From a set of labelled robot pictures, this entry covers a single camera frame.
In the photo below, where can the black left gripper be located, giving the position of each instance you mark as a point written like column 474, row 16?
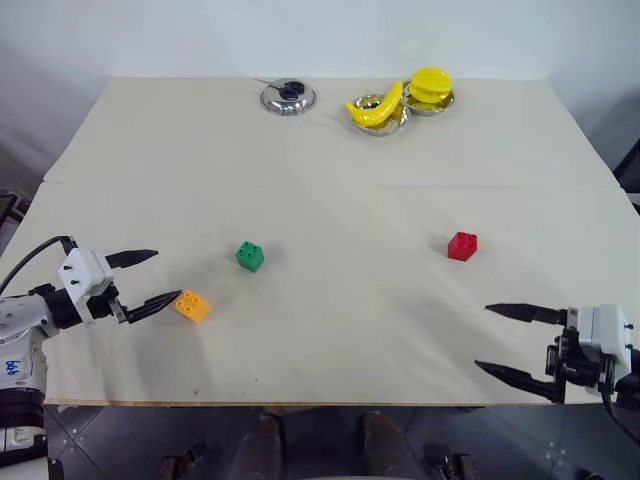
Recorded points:
column 102, row 305

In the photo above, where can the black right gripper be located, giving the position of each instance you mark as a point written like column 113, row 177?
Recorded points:
column 575, row 362

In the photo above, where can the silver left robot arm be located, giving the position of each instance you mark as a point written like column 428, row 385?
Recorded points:
column 20, row 320

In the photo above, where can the orange toy brick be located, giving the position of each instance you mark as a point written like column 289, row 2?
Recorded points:
column 192, row 306

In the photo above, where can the green toy brick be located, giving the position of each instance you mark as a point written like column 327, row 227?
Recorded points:
column 249, row 257

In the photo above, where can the red toy brick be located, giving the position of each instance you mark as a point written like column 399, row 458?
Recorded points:
column 462, row 247

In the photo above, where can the black object at room edge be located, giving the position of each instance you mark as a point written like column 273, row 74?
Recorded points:
column 10, row 207

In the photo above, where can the steel lid with black knob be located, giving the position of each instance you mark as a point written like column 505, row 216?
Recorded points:
column 288, row 100

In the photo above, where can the steel bowl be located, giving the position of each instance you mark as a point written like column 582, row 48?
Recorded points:
column 440, row 106
column 385, row 127

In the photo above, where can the yellow toy banana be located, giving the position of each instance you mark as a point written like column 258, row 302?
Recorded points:
column 375, row 112

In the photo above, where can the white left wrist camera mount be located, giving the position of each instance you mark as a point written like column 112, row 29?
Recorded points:
column 82, row 270

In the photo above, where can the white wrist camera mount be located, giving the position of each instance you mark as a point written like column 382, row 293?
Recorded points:
column 605, row 330
column 82, row 270

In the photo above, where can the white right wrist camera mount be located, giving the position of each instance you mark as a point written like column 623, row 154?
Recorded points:
column 605, row 330

